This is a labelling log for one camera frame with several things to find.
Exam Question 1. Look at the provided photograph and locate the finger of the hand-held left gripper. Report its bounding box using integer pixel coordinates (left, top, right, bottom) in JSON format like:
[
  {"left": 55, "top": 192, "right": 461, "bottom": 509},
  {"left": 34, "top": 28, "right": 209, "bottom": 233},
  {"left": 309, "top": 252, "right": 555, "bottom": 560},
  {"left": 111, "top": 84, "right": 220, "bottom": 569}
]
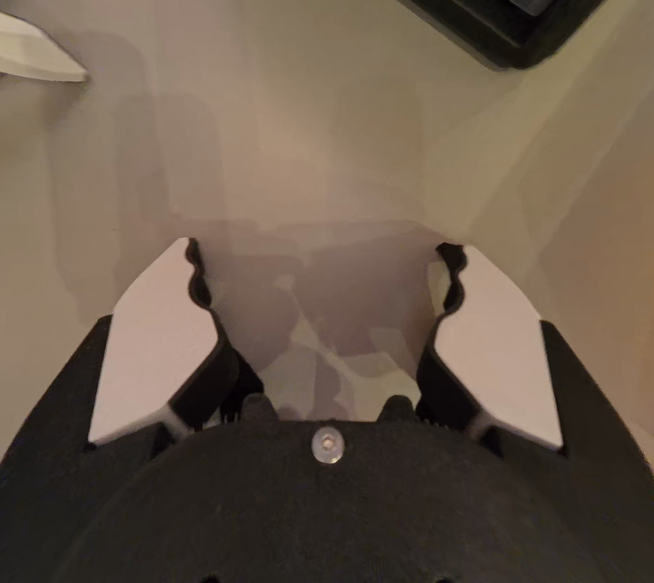
[{"left": 0, "top": 12, "right": 91, "bottom": 83}]

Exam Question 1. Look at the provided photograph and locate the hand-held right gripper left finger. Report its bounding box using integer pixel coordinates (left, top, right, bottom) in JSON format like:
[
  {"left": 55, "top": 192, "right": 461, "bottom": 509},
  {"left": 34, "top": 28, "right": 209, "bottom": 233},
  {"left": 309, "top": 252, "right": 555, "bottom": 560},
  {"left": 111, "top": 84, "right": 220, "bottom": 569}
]
[{"left": 88, "top": 237, "right": 266, "bottom": 444}]

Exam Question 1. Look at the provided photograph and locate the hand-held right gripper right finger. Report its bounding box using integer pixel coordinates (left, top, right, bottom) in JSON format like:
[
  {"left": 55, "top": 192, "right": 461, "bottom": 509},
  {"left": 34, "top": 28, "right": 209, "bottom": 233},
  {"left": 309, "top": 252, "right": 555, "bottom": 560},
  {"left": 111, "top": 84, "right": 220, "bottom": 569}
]
[{"left": 416, "top": 243, "right": 564, "bottom": 451}]

